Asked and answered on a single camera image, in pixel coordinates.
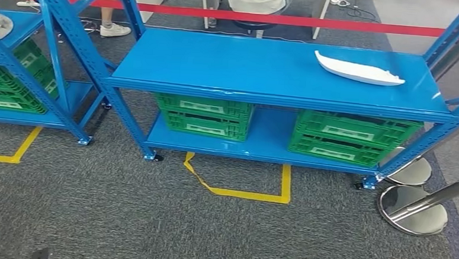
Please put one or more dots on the white plastic body part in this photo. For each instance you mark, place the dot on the white plastic body part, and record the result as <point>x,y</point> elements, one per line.
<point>354,71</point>

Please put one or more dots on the person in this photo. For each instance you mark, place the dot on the person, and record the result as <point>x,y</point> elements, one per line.
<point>256,0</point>
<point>115,30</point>

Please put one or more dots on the tall blue metal rack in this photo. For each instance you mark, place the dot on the tall blue metal rack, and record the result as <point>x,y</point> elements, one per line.
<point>73,30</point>

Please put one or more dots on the low blue metal shelf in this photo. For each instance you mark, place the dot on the low blue metal shelf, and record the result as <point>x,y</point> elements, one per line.
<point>256,63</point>

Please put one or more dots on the clear water bottle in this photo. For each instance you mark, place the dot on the clear water bottle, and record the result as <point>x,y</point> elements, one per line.
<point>212,22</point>

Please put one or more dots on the chrome stanchion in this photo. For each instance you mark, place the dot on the chrome stanchion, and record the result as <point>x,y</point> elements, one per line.
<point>413,217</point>
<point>412,173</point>

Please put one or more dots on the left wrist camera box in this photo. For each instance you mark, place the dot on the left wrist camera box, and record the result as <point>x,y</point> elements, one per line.
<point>41,255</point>

